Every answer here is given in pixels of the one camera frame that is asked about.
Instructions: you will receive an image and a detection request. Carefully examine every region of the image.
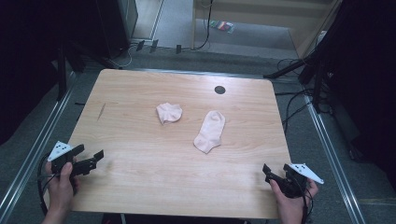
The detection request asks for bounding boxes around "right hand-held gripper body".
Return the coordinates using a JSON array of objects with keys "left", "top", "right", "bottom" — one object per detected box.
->
[{"left": 270, "top": 162, "right": 325, "bottom": 200}]

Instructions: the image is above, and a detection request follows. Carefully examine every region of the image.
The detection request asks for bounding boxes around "pink sock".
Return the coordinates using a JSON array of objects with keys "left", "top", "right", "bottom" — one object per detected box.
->
[
  {"left": 192, "top": 109, "right": 226, "bottom": 155},
  {"left": 155, "top": 102, "right": 184, "bottom": 126}
]

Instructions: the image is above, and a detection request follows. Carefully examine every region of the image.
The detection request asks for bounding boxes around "black metal post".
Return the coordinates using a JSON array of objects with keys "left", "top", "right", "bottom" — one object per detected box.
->
[{"left": 55, "top": 43, "right": 68, "bottom": 102}]

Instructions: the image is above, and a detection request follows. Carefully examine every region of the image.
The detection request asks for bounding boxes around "looped black floor cable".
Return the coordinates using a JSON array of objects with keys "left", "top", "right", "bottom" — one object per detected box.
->
[{"left": 281, "top": 88, "right": 313, "bottom": 135}]

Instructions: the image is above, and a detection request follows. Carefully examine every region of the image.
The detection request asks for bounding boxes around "black hanging cable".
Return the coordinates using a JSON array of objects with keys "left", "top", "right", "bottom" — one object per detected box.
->
[{"left": 190, "top": 0, "right": 215, "bottom": 51}]

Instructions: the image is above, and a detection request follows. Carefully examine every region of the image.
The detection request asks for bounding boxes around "black cabinet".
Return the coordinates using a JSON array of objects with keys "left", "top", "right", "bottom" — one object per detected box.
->
[{"left": 94, "top": 0, "right": 139, "bottom": 61}]

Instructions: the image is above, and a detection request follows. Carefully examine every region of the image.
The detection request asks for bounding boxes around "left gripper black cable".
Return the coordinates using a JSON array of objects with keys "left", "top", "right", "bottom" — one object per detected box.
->
[{"left": 36, "top": 152, "right": 58, "bottom": 217}]

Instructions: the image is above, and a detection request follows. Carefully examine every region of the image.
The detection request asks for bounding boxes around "black metal stand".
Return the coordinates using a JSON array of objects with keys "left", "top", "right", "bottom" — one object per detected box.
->
[{"left": 262, "top": 36, "right": 335, "bottom": 115}]

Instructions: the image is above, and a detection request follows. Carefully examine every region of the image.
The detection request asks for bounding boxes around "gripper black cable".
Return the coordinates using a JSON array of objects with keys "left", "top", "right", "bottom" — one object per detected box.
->
[
  {"left": 299, "top": 186, "right": 315, "bottom": 224},
  {"left": 36, "top": 152, "right": 58, "bottom": 217}
]

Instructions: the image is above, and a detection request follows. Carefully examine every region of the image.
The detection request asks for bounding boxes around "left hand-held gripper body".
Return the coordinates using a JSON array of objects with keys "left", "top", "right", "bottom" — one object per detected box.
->
[{"left": 47, "top": 140, "right": 97, "bottom": 178}]

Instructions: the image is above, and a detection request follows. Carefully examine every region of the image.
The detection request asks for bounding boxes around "light wooden shelf unit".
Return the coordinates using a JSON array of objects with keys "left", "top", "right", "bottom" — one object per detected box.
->
[{"left": 191, "top": 0, "right": 344, "bottom": 59}]

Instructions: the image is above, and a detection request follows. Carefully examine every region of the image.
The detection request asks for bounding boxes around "thin black floor cable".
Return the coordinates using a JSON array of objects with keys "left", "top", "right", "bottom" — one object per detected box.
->
[{"left": 281, "top": 102, "right": 312, "bottom": 126}]

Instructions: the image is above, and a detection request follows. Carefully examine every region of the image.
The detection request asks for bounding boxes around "metal floor rail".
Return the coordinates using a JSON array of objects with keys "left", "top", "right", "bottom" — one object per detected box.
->
[
  {"left": 303, "top": 92, "right": 366, "bottom": 224},
  {"left": 0, "top": 70, "right": 78, "bottom": 217}
]

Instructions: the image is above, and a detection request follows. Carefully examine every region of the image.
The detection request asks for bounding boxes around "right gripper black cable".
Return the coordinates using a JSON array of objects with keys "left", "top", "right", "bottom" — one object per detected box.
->
[{"left": 299, "top": 186, "right": 315, "bottom": 224}]

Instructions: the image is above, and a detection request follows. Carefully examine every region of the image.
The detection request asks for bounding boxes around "white floor cable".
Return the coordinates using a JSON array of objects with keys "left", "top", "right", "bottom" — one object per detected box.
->
[{"left": 106, "top": 43, "right": 138, "bottom": 70}]

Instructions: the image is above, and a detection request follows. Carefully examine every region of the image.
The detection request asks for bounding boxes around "person's left hand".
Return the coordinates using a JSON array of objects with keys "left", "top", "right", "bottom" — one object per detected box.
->
[{"left": 45, "top": 161, "right": 80, "bottom": 217}]

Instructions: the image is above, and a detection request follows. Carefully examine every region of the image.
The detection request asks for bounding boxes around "colourful striped packet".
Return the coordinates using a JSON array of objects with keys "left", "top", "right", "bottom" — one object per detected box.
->
[{"left": 209, "top": 20, "right": 235, "bottom": 35}]

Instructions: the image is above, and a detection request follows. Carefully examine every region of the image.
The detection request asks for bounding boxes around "person's right hand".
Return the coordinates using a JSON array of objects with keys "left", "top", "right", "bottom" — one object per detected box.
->
[{"left": 269, "top": 179, "right": 319, "bottom": 224}]

